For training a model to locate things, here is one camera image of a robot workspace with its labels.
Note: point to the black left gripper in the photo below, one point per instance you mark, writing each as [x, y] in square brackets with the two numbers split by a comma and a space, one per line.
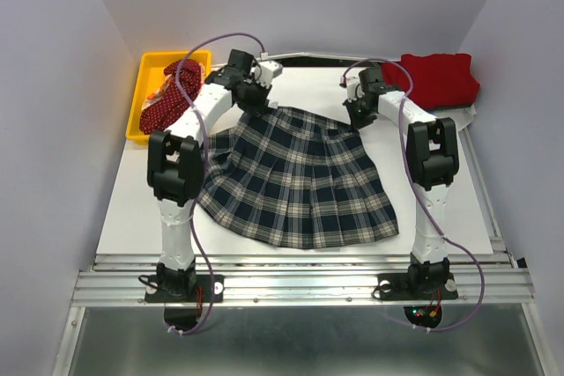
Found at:
[256, 107]

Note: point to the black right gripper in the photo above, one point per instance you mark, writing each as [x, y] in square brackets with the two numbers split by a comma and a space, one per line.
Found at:
[357, 121]

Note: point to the navy white plaid skirt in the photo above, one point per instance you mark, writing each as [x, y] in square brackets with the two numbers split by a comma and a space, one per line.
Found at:
[294, 179]

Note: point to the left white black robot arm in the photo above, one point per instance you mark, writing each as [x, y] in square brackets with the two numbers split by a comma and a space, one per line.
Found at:
[189, 103]

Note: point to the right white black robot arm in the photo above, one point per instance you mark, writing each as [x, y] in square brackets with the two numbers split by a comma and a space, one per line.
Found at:
[430, 154]

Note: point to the dark red polka dot skirt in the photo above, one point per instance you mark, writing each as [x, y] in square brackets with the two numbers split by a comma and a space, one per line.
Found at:
[165, 112]

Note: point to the folded red skirt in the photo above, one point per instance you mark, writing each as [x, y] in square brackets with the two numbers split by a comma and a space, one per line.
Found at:
[441, 81]

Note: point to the orange floral white skirt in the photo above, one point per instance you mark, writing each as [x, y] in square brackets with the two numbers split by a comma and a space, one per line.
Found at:
[191, 77]

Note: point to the white blue patterned skirt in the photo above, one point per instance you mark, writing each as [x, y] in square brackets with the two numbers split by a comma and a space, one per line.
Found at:
[462, 116]

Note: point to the yellow plastic bin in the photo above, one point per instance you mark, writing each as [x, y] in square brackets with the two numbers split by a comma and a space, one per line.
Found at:
[150, 78]

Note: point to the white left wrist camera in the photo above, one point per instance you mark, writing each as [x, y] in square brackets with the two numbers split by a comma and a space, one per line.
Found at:
[266, 71]

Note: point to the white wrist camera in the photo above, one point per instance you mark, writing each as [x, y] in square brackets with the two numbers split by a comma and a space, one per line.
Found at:
[266, 71]
[353, 88]

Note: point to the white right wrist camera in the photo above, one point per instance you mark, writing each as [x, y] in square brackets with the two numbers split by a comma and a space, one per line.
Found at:
[353, 88]

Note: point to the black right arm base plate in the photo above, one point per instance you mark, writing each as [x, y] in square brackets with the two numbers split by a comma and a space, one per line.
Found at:
[394, 287]

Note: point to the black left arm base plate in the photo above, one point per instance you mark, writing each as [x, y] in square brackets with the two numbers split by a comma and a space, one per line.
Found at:
[202, 288]

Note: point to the aluminium table frame rail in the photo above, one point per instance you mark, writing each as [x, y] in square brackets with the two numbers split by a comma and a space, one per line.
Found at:
[257, 275]

